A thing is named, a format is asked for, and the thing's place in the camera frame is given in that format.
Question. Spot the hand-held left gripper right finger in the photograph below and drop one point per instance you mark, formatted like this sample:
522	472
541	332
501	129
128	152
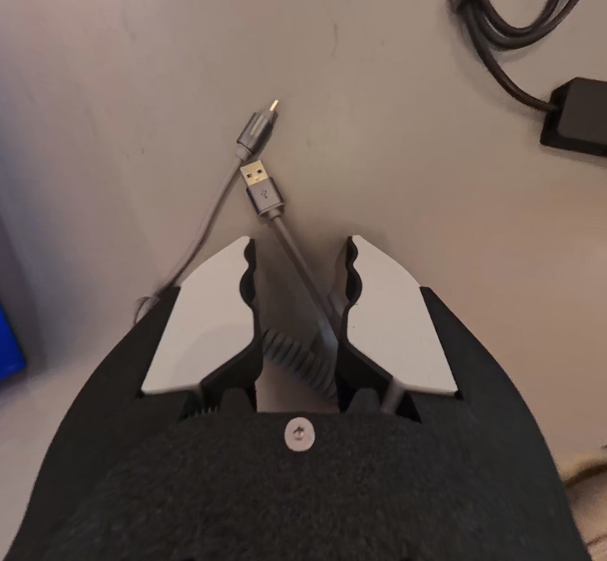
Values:
403	324

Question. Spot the blue plastic bin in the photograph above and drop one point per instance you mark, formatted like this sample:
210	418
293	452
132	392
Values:
9	347

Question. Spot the black usb hub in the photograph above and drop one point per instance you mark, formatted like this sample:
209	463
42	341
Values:
578	115

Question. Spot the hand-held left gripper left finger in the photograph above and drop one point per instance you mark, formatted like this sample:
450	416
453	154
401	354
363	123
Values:
204	324

